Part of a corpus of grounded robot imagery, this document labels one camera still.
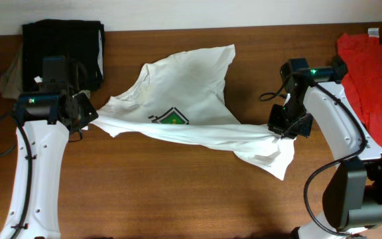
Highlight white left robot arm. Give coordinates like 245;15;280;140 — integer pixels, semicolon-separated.
0;56;98;238

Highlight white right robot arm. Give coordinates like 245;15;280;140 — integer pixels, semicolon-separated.
268;58;382;239

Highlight red t-shirt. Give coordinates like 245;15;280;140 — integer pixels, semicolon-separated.
337;34;382;147

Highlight beige folded garment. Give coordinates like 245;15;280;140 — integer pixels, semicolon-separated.
0;45;23;100

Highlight black folded garment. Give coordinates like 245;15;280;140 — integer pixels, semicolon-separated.
22;19;105;92

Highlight dark garment under red shirt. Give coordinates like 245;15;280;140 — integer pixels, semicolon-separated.
331;55;348;81

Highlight white t-shirt with robot print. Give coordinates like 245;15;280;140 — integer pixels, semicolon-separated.
93;44;294;180

